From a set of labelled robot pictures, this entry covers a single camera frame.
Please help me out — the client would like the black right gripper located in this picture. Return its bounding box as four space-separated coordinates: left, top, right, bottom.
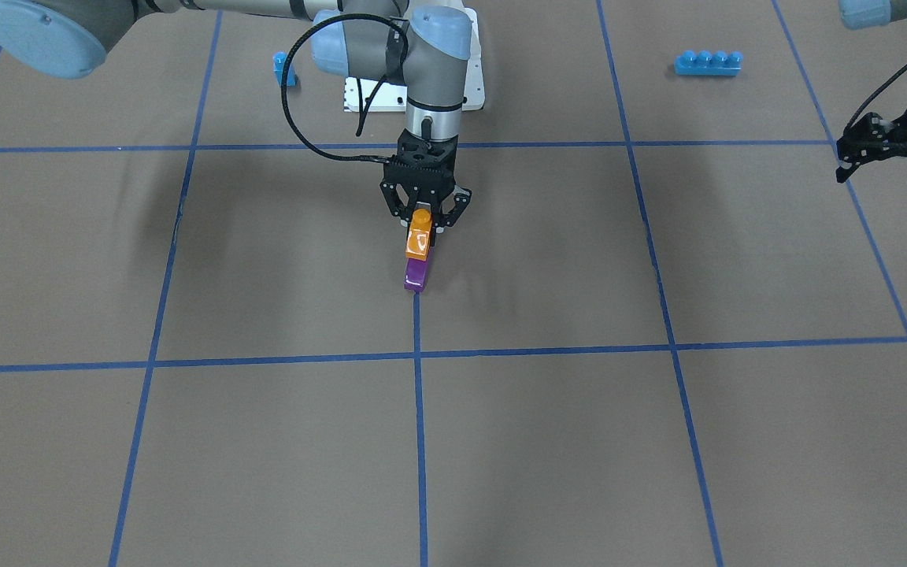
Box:
380 132 472 235

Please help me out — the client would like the orange trapezoid block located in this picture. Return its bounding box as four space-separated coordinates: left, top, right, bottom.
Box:
405 208 433 261

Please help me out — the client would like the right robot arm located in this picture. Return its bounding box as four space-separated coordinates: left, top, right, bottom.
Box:
0 1 476 235

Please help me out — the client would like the purple trapezoid block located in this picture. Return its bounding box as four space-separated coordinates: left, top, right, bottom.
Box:
403 258 429 293

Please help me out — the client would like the long blue studded brick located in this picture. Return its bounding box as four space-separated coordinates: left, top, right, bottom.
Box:
673 50 744 76

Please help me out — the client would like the small blue block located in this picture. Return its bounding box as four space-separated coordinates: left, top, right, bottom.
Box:
272 51 298 87

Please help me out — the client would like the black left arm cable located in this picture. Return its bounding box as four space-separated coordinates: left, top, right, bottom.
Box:
843 24 907 146

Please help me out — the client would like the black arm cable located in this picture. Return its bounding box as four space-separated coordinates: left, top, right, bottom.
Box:
280 14 411 164
843 24 907 146

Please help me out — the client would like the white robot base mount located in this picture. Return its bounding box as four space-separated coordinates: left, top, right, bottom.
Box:
314 1 485 115

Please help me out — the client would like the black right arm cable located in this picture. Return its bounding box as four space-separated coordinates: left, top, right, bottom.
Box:
280 14 411 164

